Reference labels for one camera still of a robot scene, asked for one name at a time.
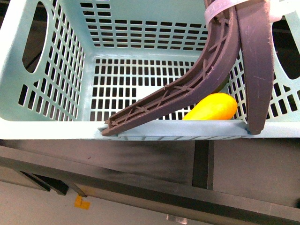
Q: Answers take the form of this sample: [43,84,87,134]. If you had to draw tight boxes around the light blue plastic basket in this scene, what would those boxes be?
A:
[0,0,300,141]

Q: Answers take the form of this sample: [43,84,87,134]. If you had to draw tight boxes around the brown basket handle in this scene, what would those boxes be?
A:
[101,0,274,136]

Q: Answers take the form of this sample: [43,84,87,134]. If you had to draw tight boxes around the white zip tie right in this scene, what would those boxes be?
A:
[204,0,245,26]

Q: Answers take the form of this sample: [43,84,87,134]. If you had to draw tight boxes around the dark wooden display stand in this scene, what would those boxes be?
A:
[0,138,300,225]

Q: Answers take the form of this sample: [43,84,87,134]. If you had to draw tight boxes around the yellow mango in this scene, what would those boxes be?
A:
[183,93,238,120]

